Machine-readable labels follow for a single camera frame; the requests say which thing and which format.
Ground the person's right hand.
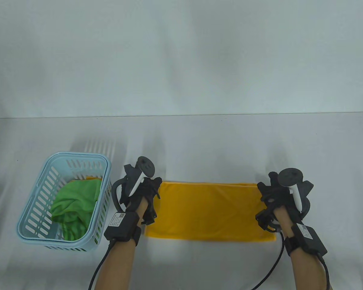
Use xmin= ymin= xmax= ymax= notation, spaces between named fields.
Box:
xmin=257 ymin=172 xmax=297 ymax=215

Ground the black sensor box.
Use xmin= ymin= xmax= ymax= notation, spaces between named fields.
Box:
xmin=292 ymin=223 xmax=328 ymax=257
xmin=103 ymin=211 xmax=140 ymax=242

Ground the person's left forearm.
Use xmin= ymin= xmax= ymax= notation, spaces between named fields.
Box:
xmin=95 ymin=200 xmax=149 ymax=290

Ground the green crumpled towel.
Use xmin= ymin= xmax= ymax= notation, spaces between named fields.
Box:
xmin=50 ymin=179 xmax=102 ymax=242

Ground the yellow square towel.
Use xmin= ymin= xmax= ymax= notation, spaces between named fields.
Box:
xmin=144 ymin=180 xmax=276 ymax=242

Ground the person's left hand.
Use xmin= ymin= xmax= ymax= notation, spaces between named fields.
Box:
xmin=125 ymin=177 xmax=162 ymax=218

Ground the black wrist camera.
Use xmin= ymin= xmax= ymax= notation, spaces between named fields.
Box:
xmin=140 ymin=205 xmax=158 ymax=226
xmin=255 ymin=210 xmax=279 ymax=232

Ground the person's right forearm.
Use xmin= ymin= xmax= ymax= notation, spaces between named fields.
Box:
xmin=273 ymin=208 xmax=331 ymax=290

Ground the light blue plastic basket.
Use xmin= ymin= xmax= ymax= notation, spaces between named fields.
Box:
xmin=17 ymin=152 xmax=113 ymax=253

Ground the black cable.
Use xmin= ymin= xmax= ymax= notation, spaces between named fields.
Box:
xmin=87 ymin=238 xmax=114 ymax=290
xmin=252 ymin=232 xmax=284 ymax=290
xmin=316 ymin=253 xmax=332 ymax=290

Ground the black and white controller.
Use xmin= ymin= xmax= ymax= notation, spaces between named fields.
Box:
xmin=277 ymin=168 xmax=315 ymax=218
xmin=120 ymin=156 xmax=156 ymax=206

